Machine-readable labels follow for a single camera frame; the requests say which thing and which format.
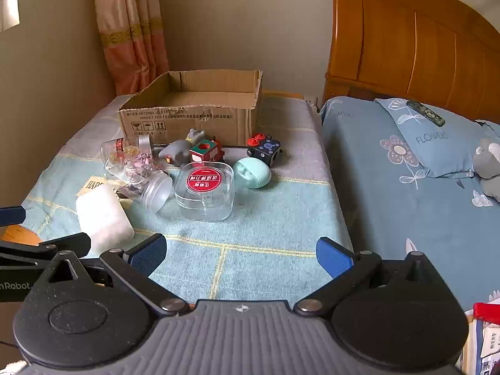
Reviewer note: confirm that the grey plush toy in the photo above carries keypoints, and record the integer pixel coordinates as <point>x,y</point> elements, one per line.
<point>175,150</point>
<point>486,164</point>

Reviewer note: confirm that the black fidget cube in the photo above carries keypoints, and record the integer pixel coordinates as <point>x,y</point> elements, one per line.
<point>267,150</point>

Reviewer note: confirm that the red toy block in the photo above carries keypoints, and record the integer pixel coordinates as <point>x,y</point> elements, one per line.
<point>205,150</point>

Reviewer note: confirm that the white frosted plastic container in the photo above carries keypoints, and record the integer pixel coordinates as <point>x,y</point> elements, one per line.
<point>103,218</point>

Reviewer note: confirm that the blue floral pillow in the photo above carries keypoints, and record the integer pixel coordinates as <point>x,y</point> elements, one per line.
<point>429,144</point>

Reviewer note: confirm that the checkered table cloth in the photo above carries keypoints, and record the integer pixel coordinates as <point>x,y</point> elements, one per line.
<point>254,250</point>

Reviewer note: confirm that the white wall socket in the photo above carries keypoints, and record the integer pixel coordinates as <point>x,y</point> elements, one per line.
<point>309,99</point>

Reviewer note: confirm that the red plastic object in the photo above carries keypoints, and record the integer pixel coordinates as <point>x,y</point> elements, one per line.
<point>487,313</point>

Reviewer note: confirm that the brown cardboard box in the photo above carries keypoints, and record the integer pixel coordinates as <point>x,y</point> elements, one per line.
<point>187,121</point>

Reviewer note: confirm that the printed paper booklet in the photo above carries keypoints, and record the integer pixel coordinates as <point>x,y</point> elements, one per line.
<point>486,347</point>

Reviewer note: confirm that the wooden bed headboard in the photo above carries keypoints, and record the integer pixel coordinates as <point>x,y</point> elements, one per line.
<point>390,47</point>

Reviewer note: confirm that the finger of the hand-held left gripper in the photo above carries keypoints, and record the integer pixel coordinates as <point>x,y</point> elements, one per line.
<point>11,216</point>
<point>43,248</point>

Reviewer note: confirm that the blue floral bedsheet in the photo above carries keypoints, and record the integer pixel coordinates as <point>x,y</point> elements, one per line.
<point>371,187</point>

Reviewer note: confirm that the pink patterned curtain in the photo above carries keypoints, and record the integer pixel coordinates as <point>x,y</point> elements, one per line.
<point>129,27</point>

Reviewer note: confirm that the clear jar with frosted lid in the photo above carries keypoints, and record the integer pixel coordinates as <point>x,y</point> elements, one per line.
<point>158,193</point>

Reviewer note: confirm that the dark remote control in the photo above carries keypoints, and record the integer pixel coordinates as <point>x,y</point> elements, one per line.
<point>425,113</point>

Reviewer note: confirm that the clear box with red label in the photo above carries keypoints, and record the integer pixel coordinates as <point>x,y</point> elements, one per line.
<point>203,203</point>

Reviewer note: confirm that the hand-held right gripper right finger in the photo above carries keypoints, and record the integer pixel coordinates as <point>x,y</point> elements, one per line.
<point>332,258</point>

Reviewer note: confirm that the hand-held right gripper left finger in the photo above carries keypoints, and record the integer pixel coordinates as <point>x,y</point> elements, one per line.
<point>150,252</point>

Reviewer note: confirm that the white wall paper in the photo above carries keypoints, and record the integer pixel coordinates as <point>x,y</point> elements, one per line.
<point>8,0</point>

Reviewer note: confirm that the clear jar with red label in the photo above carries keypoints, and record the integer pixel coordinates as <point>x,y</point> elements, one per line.
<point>117,152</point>

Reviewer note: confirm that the mint green oval case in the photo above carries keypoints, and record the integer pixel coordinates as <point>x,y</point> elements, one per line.
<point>252,174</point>

